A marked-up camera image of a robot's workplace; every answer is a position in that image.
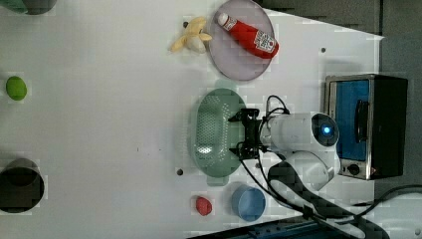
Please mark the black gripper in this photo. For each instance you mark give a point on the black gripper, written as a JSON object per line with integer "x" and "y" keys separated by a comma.
{"x": 251, "y": 123}

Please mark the green plastic strainer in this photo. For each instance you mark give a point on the green plastic strainer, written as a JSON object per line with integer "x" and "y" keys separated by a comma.
{"x": 212, "y": 135}

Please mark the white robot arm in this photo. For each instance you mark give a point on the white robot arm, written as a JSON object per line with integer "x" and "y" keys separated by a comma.
{"x": 306, "y": 145}

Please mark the blue bowl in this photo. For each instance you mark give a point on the blue bowl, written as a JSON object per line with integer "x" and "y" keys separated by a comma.
{"x": 248, "y": 203}

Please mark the pale purple round plate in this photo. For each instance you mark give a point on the pale purple round plate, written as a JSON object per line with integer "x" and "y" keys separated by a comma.
{"x": 229, "y": 57}

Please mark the red toy strawberry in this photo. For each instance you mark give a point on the red toy strawberry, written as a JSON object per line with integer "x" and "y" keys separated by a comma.
{"x": 203, "y": 206}

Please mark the red ketchup bottle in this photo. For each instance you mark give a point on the red ketchup bottle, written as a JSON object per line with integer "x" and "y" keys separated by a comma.
{"x": 253, "y": 40}

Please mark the peeled toy banana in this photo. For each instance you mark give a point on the peeled toy banana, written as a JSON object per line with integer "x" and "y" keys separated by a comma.
{"x": 193, "y": 37}

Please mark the black toaster oven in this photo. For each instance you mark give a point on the black toaster oven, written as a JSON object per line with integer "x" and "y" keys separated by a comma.
{"x": 370, "y": 111}

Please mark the black cylinder cup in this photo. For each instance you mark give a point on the black cylinder cup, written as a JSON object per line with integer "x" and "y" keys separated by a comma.
{"x": 21, "y": 186}

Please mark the green toy lime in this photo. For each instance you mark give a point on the green toy lime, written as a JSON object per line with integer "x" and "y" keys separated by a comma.
{"x": 16, "y": 88}

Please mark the dark round post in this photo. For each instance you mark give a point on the dark round post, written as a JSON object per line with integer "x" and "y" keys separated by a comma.
{"x": 38, "y": 7}

